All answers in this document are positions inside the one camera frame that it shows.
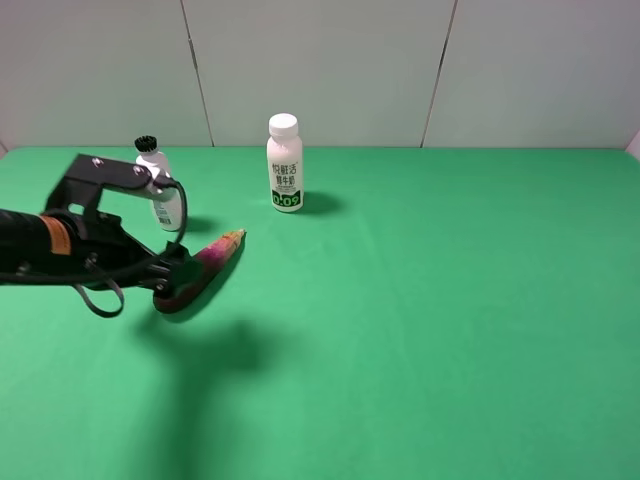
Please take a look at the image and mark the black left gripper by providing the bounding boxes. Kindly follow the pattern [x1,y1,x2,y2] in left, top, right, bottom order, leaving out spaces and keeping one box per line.
[39,209,204,299]

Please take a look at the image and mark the purple eggplant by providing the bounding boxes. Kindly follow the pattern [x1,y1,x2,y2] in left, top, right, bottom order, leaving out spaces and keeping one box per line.
[153,229,246,314]

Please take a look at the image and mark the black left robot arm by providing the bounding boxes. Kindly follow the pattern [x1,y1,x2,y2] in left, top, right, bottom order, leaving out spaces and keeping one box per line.
[1,210,205,298]

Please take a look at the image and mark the white bottle with brush cap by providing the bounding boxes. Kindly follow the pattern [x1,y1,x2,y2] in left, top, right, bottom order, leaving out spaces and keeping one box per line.
[134,135,183,232]

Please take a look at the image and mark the white milk bottle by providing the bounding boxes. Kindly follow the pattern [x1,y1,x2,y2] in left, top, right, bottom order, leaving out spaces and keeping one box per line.
[266,113,304,213]

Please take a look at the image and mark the green table cloth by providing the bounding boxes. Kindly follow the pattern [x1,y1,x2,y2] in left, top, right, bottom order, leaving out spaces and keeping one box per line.
[1,147,639,479]

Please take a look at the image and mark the black left cable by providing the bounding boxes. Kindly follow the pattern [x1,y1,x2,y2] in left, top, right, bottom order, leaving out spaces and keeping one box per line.
[74,179,189,318]

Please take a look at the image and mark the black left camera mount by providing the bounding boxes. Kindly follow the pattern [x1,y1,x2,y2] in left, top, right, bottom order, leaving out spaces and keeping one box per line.
[44,154,178,219]

